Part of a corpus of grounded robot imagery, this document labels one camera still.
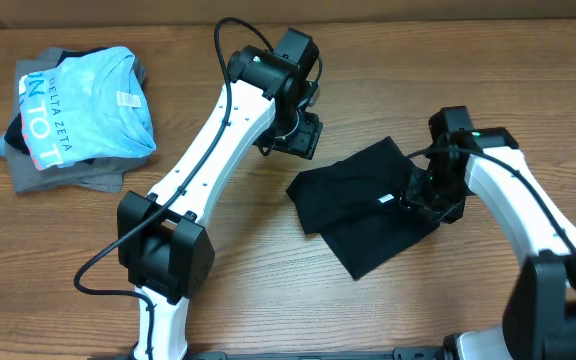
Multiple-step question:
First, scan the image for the grey folded t-shirt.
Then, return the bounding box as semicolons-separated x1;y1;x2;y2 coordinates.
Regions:
0;47;148;193

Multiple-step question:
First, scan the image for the light blue folded t-shirt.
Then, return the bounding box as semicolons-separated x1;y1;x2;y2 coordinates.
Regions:
18;46;156;171

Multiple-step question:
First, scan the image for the black t-shirt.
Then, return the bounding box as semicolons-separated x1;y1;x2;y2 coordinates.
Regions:
286;137;439;280

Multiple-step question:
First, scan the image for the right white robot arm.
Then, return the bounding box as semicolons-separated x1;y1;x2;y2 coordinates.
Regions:
405;126;576;359

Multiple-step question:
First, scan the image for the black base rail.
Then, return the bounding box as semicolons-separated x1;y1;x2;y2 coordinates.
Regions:
87;345;449;360

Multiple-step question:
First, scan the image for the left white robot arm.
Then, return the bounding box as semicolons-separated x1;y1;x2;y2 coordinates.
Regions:
117;45;323;359

